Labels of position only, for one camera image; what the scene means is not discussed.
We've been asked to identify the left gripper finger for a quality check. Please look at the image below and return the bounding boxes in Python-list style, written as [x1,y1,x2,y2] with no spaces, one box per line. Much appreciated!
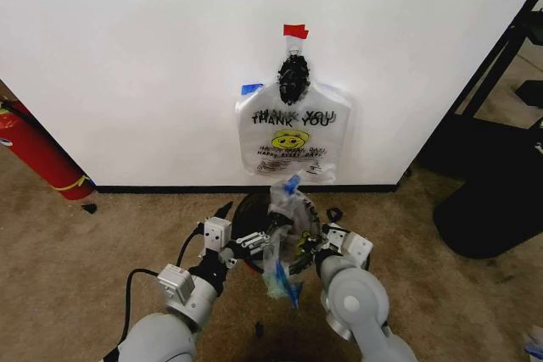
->
[211,201,234,227]
[231,210,294,257]

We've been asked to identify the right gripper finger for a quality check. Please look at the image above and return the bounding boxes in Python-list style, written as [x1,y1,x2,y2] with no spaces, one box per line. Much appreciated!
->
[289,239,318,275]
[325,207,346,227]

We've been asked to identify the clear plastic garbage bag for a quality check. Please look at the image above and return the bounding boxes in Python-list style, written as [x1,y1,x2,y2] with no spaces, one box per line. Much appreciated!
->
[261,170,324,309]

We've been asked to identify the white thank you bag stack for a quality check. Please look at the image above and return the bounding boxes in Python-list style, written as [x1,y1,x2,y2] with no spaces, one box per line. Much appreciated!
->
[233,53,354,185]

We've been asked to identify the large black bin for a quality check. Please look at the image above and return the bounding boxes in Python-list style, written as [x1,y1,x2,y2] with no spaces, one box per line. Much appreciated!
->
[432,124,543,259]

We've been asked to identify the black baseboard strip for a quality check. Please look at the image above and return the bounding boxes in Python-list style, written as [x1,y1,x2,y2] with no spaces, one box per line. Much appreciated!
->
[92,184,400,194]

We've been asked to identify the red fire extinguisher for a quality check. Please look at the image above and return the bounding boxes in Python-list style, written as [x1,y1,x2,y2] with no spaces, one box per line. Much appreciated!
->
[0,97,97,202]

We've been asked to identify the red tape strip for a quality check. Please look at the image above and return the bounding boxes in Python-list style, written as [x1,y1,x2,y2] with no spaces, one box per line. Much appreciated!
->
[283,22,311,41]

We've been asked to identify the white blue plastic scrap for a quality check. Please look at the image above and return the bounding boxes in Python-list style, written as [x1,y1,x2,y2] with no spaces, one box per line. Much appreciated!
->
[523,325,543,362]

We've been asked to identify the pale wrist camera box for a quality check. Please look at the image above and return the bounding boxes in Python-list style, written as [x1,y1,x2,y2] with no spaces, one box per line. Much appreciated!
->
[202,216,232,259]
[322,223,352,249]

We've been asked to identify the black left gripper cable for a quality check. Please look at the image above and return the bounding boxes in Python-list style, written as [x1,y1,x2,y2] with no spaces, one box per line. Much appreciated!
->
[175,224,206,270]

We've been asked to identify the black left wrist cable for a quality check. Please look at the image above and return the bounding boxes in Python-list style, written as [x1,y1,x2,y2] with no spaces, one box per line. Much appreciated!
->
[117,267,171,348]

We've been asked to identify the clear wall hook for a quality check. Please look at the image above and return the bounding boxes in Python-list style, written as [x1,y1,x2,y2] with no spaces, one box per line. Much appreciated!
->
[284,36,305,57]

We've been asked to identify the black metal shelf frame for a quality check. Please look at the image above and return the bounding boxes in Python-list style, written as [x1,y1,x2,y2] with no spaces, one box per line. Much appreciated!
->
[417,0,543,179]

